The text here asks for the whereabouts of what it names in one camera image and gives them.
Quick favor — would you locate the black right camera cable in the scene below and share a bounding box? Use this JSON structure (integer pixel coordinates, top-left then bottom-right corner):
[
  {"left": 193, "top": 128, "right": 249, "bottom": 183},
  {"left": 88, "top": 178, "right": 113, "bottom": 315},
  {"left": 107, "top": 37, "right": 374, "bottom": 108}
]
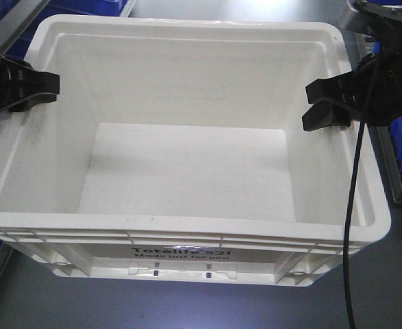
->
[{"left": 342, "top": 58, "right": 381, "bottom": 329}]

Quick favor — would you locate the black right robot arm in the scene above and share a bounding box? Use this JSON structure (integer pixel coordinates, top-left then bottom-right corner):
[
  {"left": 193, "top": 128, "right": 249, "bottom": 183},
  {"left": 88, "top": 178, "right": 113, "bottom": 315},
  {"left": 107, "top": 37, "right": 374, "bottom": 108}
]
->
[{"left": 302, "top": 8, "right": 402, "bottom": 132}]

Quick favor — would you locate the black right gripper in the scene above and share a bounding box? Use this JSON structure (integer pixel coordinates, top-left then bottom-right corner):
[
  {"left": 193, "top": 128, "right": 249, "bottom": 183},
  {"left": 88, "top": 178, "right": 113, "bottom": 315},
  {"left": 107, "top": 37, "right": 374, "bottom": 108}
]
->
[{"left": 301, "top": 55, "right": 402, "bottom": 131}]

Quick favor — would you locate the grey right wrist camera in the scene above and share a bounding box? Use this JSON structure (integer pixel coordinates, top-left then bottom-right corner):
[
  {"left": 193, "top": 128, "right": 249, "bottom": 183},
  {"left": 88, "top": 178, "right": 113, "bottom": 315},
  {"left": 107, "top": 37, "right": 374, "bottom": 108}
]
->
[{"left": 338, "top": 1, "right": 392, "bottom": 35}]

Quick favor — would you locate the white plastic tote bin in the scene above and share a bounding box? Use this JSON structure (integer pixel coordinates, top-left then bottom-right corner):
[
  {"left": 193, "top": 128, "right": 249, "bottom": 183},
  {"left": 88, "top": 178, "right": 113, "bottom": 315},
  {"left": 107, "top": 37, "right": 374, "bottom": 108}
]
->
[{"left": 0, "top": 14, "right": 392, "bottom": 287}]

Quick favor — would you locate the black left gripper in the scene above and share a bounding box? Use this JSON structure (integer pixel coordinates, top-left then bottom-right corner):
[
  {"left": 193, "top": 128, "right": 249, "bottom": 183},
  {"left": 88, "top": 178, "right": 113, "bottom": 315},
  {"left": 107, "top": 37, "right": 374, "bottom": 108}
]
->
[{"left": 0, "top": 55, "right": 60, "bottom": 112}]

